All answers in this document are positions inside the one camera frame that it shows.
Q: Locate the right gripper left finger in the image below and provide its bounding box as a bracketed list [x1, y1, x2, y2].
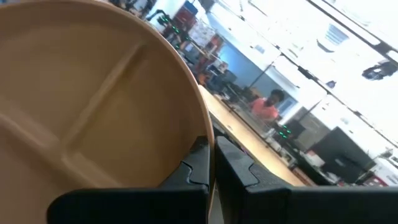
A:
[46, 136, 211, 224]

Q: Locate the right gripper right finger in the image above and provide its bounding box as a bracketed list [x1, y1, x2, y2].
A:
[214, 135, 398, 224]

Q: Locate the tan divided plate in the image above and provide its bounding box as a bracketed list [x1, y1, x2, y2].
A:
[0, 0, 215, 224]

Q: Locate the black computer monitor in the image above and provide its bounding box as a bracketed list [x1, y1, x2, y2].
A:
[310, 126, 377, 184]

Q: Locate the person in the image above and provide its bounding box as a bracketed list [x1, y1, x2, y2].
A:
[250, 89, 285, 121]

